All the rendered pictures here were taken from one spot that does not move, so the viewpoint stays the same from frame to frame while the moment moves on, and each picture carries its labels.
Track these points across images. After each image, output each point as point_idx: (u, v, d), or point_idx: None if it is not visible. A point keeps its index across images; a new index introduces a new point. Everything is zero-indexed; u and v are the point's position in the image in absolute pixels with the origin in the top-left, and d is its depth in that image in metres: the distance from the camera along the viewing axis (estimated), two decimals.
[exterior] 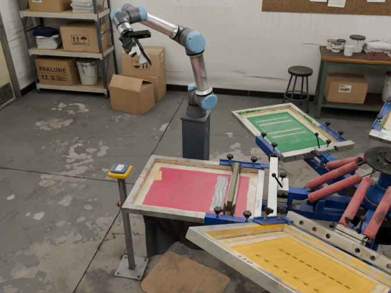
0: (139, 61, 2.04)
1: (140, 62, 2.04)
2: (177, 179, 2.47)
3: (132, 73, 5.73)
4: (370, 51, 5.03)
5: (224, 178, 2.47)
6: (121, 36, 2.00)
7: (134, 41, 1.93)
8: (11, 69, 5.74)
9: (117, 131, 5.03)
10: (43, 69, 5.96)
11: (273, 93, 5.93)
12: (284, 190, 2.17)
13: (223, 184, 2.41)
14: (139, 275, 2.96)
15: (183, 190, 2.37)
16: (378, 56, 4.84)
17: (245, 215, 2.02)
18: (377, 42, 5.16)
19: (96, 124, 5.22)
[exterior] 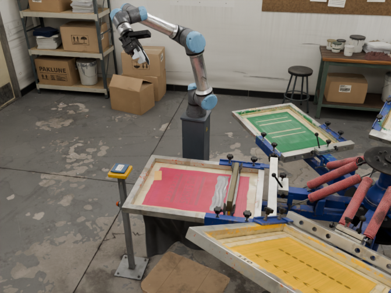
0: (138, 61, 2.01)
1: (139, 62, 2.01)
2: (177, 179, 2.47)
3: (132, 73, 5.73)
4: (370, 51, 5.03)
5: (224, 178, 2.47)
6: (121, 36, 2.00)
7: (137, 44, 1.94)
8: (11, 69, 5.74)
9: (117, 131, 5.03)
10: (43, 69, 5.96)
11: (273, 93, 5.93)
12: (284, 190, 2.17)
13: (223, 184, 2.41)
14: (139, 275, 2.96)
15: (183, 190, 2.37)
16: (378, 56, 4.84)
17: (245, 215, 2.02)
18: (377, 42, 5.16)
19: (96, 124, 5.22)
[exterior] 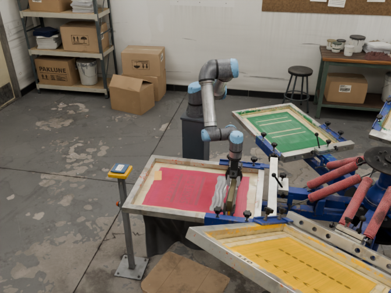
0: None
1: None
2: (177, 179, 2.47)
3: (132, 73, 5.73)
4: (370, 51, 5.03)
5: (224, 178, 2.47)
6: None
7: (226, 174, 2.26)
8: (11, 69, 5.74)
9: (117, 131, 5.03)
10: (43, 69, 5.96)
11: (273, 93, 5.93)
12: (284, 190, 2.17)
13: (223, 184, 2.41)
14: (139, 275, 2.96)
15: (183, 190, 2.37)
16: (378, 56, 4.84)
17: (245, 215, 2.02)
18: (377, 42, 5.16)
19: (96, 124, 5.22)
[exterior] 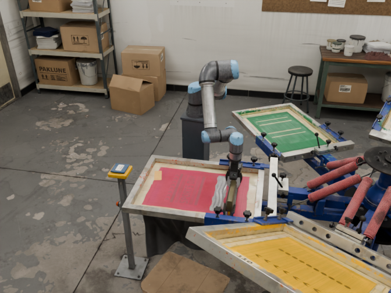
0: None
1: None
2: (177, 179, 2.47)
3: (132, 73, 5.73)
4: (370, 51, 5.03)
5: (224, 178, 2.47)
6: None
7: (226, 176, 2.27)
8: (11, 69, 5.74)
9: (117, 131, 5.03)
10: (43, 69, 5.96)
11: (273, 93, 5.93)
12: (284, 190, 2.17)
13: (223, 184, 2.41)
14: (139, 275, 2.96)
15: (183, 190, 2.37)
16: (378, 56, 4.84)
17: (245, 215, 2.02)
18: (377, 42, 5.16)
19: (96, 124, 5.22)
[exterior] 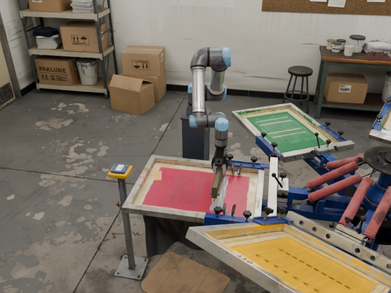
0: None
1: None
2: (177, 179, 2.47)
3: (132, 73, 5.73)
4: (370, 51, 5.03)
5: (224, 178, 2.47)
6: None
7: (212, 163, 2.24)
8: (11, 69, 5.74)
9: (117, 131, 5.03)
10: (43, 69, 5.96)
11: (273, 93, 5.93)
12: (284, 190, 2.17)
13: (223, 184, 2.41)
14: (139, 275, 2.96)
15: (183, 190, 2.37)
16: (378, 56, 4.84)
17: (245, 215, 2.02)
18: (377, 42, 5.16)
19: (96, 124, 5.22)
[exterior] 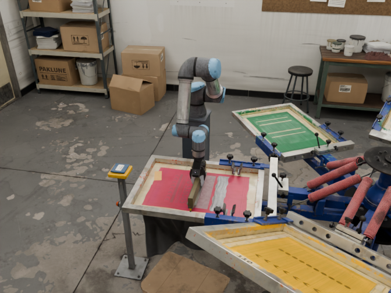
0: None
1: None
2: (177, 179, 2.47)
3: (132, 73, 5.73)
4: (370, 51, 5.03)
5: (224, 178, 2.47)
6: None
7: (189, 174, 2.30)
8: (11, 69, 5.74)
9: (117, 131, 5.03)
10: (43, 69, 5.96)
11: (273, 93, 5.93)
12: (284, 190, 2.17)
13: (223, 184, 2.41)
14: (139, 275, 2.96)
15: (183, 190, 2.37)
16: (378, 56, 4.84)
17: (245, 215, 2.02)
18: (377, 42, 5.16)
19: (96, 124, 5.22)
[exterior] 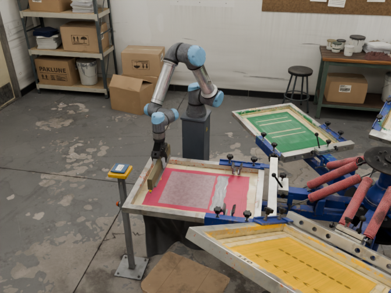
0: None
1: None
2: None
3: (132, 73, 5.73)
4: (370, 51, 5.03)
5: (224, 178, 2.47)
6: None
7: (151, 156, 2.30)
8: (11, 69, 5.74)
9: (117, 131, 5.03)
10: (43, 69, 5.96)
11: (273, 93, 5.93)
12: (284, 190, 2.17)
13: (223, 184, 2.41)
14: (139, 275, 2.96)
15: None
16: (378, 56, 4.84)
17: (245, 215, 2.02)
18: (377, 42, 5.16)
19: (96, 124, 5.22)
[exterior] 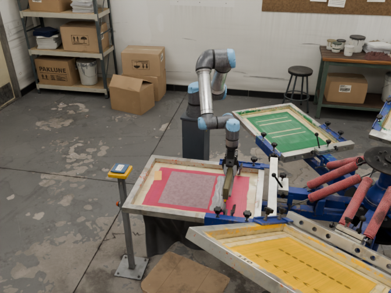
0: None
1: None
2: None
3: (132, 73, 5.73)
4: (370, 51, 5.03)
5: (224, 178, 2.47)
6: None
7: (222, 164, 2.23)
8: (11, 69, 5.74)
9: (117, 131, 5.03)
10: (43, 69, 5.96)
11: (273, 93, 5.93)
12: (284, 190, 2.17)
13: (223, 184, 2.41)
14: (139, 275, 2.96)
15: None
16: (378, 56, 4.84)
17: (245, 215, 2.02)
18: (377, 42, 5.16)
19: (96, 124, 5.22)
